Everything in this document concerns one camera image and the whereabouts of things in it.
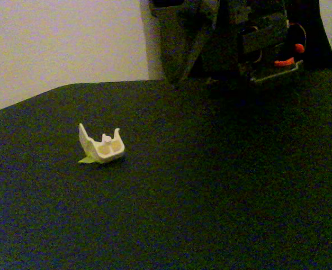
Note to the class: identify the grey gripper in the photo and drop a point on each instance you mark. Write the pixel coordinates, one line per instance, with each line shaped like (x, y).
(183, 36)

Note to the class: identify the white plastic clip object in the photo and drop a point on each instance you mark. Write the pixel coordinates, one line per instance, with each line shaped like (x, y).
(104, 150)

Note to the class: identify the grey robot arm with base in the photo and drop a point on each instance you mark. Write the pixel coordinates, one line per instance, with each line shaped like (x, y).
(264, 39)

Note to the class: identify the dark blue desk mat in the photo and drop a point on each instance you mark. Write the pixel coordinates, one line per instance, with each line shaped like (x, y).
(154, 197)

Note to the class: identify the black and orange table clamp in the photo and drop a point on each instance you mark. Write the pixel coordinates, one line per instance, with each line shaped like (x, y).
(284, 62)

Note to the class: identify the green tape marker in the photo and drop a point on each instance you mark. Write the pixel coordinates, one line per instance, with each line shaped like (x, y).
(84, 161)

